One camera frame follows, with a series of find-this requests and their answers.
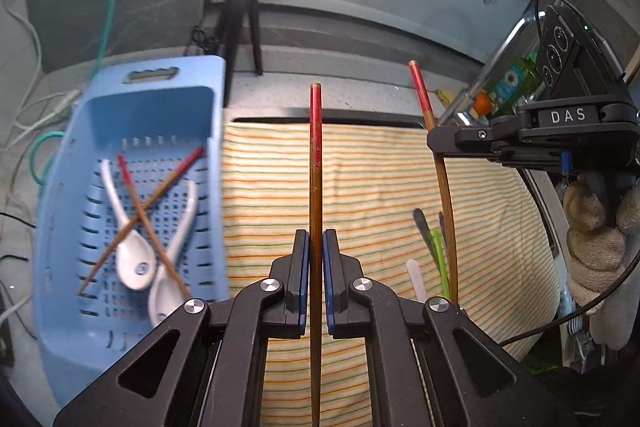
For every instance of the green dish soap bottle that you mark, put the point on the green dish soap bottle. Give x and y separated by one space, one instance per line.
515 79

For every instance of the red-tipped wooden chopstick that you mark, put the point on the red-tipped wooden chopstick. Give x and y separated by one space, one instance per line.
446 207
316 182
172 179
127 179

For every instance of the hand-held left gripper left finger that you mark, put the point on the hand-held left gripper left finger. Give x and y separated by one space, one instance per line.
302 277

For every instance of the yellow sponge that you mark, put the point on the yellow sponge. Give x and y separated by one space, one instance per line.
445 96

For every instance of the black tripod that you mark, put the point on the black tripod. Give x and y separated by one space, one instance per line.
245 2

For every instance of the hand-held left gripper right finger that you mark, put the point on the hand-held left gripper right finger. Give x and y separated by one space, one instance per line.
330 277

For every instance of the chrome faucet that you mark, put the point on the chrome faucet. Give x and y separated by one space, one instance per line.
467 104

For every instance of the blue plastic basket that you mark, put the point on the blue plastic basket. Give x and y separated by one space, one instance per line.
150 117

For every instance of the yellow striped cloth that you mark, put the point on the yellow striped cloth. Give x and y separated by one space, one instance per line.
375 187

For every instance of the white ceramic spoon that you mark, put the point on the white ceramic spoon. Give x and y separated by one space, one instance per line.
135 264
162 297

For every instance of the orange fruit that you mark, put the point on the orange fruit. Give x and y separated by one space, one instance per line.
481 103

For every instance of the person's right hand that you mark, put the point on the person's right hand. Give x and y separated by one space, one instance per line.
595 247

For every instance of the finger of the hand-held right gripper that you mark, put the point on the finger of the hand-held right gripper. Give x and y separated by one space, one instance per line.
465 139

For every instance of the metal spoon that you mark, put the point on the metal spoon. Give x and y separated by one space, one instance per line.
421 224

